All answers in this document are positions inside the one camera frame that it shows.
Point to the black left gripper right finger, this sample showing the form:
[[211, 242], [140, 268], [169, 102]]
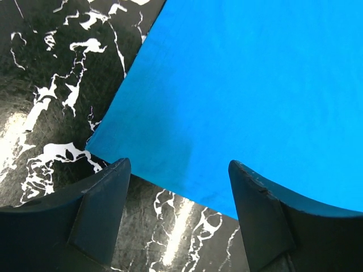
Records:
[[283, 230]]

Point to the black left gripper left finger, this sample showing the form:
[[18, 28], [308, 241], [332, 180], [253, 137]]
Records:
[[72, 229]]

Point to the blue t shirt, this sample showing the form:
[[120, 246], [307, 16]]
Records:
[[276, 85]]

